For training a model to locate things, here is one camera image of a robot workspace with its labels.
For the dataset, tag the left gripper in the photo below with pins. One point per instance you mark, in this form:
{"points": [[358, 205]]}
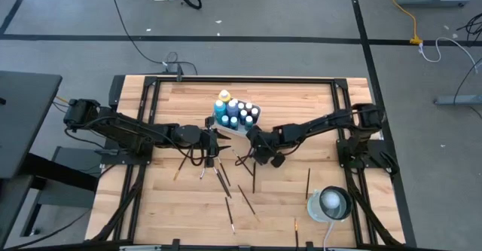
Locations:
{"points": [[210, 141]]}

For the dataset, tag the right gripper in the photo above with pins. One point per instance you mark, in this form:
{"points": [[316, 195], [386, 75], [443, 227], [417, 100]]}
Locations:
{"points": [[269, 143]]}

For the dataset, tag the white plastic bin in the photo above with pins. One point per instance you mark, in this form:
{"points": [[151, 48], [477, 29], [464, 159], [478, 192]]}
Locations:
{"points": [[237, 132]]}

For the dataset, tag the small turquoise paint bottle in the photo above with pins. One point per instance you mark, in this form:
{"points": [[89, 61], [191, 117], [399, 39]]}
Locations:
{"points": [[225, 120]]}

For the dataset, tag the small sea green paint bottle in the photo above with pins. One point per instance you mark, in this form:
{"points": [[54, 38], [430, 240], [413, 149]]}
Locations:
{"points": [[233, 122]]}

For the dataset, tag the large teal paint bottle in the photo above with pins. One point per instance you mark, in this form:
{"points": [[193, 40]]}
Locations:
{"points": [[220, 108]]}

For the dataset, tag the small black paint bottle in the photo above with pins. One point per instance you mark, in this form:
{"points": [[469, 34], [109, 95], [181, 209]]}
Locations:
{"points": [[255, 112]]}

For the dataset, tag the large periwinkle paint bottle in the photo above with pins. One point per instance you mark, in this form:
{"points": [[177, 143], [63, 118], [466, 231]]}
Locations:
{"points": [[232, 109]]}

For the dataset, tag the small royal blue paint bottle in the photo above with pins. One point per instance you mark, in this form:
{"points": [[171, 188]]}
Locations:
{"points": [[243, 114]]}

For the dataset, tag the black gold-ferrule paintbrush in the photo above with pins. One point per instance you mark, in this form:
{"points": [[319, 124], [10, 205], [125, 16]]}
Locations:
{"points": [[254, 179], [296, 234], [308, 183]]}

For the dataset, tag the small cerulean blue paint bottle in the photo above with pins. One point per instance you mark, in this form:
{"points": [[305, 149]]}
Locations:
{"points": [[241, 106]]}

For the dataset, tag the large yellow paint bottle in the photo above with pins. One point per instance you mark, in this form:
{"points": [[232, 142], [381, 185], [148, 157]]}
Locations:
{"points": [[224, 96]]}

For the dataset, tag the thick grey silver-ferrule paintbrush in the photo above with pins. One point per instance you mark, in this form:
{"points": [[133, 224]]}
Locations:
{"points": [[229, 215]]}

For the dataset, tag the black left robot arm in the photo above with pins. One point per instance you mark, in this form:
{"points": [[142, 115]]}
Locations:
{"points": [[124, 128]]}

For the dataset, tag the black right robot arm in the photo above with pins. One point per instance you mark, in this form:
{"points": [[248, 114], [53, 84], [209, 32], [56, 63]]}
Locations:
{"points": [[324, 121]]}

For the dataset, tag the white mug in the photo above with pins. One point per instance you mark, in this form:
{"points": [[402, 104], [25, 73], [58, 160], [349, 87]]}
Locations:
{"points": [[331, 202]]}

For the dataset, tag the black desk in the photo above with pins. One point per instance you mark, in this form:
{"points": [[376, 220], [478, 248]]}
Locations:
{"points": [[26, 123]]}

